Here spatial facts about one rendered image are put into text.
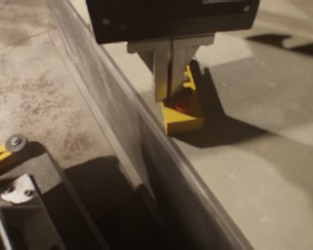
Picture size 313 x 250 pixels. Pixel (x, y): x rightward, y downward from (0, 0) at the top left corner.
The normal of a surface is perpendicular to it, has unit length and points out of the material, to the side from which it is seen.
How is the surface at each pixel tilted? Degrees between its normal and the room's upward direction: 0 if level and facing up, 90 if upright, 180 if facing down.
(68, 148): 0
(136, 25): 90
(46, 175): 0
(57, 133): 0
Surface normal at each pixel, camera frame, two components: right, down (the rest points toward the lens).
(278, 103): -0.02, -0.56
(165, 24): 0.14, 0.82
